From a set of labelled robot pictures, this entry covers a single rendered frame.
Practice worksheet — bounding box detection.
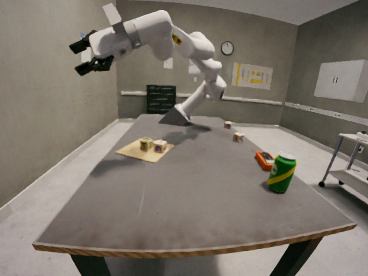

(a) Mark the tan square mat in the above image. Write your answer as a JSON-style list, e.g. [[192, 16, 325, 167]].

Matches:
[[115, 139, 174, 163]]

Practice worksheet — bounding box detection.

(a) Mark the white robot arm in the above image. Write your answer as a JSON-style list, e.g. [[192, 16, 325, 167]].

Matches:
[[103, 3, 227, 118]]

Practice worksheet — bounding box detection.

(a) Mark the green drink can with yellow stripe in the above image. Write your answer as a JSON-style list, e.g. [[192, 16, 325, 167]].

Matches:
[[267, 151, 297, 192]]

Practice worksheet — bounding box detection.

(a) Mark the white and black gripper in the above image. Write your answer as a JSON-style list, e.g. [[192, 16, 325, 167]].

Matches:
[[69, 27, 133, 76]]

